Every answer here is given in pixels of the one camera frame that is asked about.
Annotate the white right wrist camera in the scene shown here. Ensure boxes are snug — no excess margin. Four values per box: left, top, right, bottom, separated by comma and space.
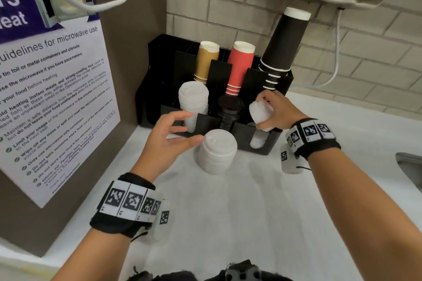
280, 143, 311, 175

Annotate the small stack of white lids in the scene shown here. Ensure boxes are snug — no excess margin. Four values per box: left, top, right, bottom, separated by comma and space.
249, 100, 275, 132

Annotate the stack of tan paper cups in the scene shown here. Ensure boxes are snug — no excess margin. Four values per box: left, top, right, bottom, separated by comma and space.
193, 41, 220, 84

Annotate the black left wristband with markers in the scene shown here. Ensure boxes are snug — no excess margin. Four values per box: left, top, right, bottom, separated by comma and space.
90, 173, 164, 238

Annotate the person's right hand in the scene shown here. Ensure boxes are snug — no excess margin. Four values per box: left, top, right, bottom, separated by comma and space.
255, 90, 309, 132

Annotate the thin white cable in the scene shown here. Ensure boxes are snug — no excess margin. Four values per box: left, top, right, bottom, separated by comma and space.
289, 7, 344, 91

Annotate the brown cabinet side panel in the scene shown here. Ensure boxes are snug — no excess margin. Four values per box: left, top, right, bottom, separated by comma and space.
0, 0, 168, 258

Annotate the black cup and lid organizer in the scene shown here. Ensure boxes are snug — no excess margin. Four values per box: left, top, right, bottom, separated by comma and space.
136, 34, 294, 156

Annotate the short stack of white lids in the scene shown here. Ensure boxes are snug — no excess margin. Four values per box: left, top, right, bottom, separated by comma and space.
249, 123, 269, 150

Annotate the microwave guidelines poster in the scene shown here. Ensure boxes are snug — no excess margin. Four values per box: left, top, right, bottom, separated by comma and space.
0, 0, 121, 209

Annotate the stack of red paper cups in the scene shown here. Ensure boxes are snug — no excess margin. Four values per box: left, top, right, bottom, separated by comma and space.
226, 41, 256, 96

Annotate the person's right forearm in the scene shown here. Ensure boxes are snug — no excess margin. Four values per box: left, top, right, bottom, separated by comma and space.
307, 148, 422, 281

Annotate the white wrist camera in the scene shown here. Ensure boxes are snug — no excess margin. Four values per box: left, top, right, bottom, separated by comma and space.
141, 199, 171, 244
280, 143, 311, 175

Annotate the black right wristband with markers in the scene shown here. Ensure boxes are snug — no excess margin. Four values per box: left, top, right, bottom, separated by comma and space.
284, 118, 342, 161

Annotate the person's left forearm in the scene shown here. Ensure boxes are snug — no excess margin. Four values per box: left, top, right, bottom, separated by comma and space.
51, 223, 137, 281

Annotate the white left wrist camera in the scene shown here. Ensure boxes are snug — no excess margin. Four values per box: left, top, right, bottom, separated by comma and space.
141, 199, 171, 244

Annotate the person's left hand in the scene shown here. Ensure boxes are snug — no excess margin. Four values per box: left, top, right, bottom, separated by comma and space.
130, 111, 205, 184

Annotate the black chest gear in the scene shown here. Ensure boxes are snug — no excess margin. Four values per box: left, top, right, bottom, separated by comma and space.
127, 259, 292, 281

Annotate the tall stack of white lids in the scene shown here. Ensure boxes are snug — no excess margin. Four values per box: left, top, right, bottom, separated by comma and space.
178, 81, 209, 134

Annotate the stack of black paper cups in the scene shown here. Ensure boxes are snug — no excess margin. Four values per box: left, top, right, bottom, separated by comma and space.
258, 7, 312, 92

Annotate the steel sink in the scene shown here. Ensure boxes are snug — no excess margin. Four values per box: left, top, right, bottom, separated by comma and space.
395, 152, 422, 193

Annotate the wide stack of white lids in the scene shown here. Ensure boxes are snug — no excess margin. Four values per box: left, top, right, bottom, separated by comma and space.
198, 129, 238, 175

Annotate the black wristband with markers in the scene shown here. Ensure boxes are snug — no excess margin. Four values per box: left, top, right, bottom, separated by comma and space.
90, 173, 164, 238
284, 118, 342, 161

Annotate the stack of black lids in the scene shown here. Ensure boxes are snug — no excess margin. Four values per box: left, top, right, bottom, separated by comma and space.
216, 95, 245, 132

